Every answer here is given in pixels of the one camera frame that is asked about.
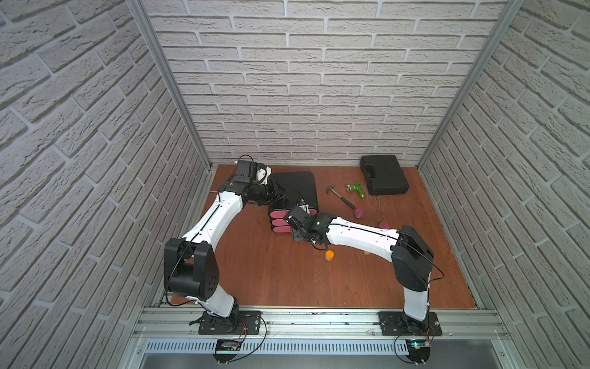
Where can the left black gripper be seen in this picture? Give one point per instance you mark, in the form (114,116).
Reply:
(273,192)

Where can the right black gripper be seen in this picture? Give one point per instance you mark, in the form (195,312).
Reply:
(296,235)

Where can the pink drawer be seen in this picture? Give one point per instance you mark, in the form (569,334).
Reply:
(279,223)
(282,229)
(280,214)

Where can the orange paint can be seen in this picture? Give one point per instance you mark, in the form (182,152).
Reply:
(329,255)

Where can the black drawer cabinet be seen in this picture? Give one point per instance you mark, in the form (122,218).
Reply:
(301,188)

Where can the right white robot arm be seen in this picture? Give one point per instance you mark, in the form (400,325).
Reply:
(411,257)

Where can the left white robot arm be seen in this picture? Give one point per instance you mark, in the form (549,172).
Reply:
(190,266)

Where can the green toy drill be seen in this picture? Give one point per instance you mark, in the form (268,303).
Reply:
(358,188)

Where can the black tool case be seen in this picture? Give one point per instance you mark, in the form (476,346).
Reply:
(384,175)

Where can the left controller board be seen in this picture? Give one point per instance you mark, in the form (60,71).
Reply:
(226,350)

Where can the controller board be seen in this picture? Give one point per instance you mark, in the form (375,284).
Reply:
(418,351)
(226,350)

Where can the right controller board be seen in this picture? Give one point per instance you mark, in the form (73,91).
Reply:
(418,351)

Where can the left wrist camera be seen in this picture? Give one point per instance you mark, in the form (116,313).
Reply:
(251,172)

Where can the hammer with black handle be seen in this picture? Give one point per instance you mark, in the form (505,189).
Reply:
(331,190)

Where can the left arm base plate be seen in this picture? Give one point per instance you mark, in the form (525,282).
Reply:
(246,322)

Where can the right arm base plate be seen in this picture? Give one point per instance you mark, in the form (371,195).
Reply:
(394,323)

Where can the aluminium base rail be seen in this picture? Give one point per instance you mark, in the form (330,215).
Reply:
(320,323)

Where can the aluminium frame post left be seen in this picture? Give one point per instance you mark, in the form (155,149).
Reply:
(150,36)

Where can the aluminium frame post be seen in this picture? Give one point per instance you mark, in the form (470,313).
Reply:
(150,36)
(506,18)

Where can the aluminium frame post right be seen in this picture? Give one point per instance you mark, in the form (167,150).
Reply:
(506,18)

